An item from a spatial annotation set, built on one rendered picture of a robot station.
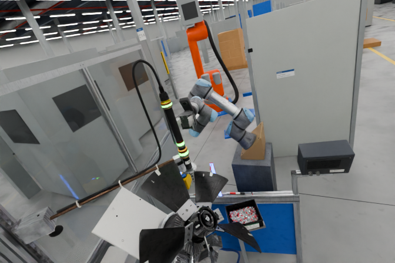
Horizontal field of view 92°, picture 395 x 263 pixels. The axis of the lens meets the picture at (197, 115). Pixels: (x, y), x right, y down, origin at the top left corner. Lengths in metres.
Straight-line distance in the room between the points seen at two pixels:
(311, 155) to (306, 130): 1.73
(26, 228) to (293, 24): 2.59
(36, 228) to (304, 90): 2.66
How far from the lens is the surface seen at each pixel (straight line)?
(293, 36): 2.55
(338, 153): 1.35
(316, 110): 2.91
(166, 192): 1.08
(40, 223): 0.99
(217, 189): 1.22
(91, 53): 3.65
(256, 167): 1.60
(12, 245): 1.05
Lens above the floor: 2.05
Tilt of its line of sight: 24 degrees down
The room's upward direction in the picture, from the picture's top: 16 degrees counter-clockwise
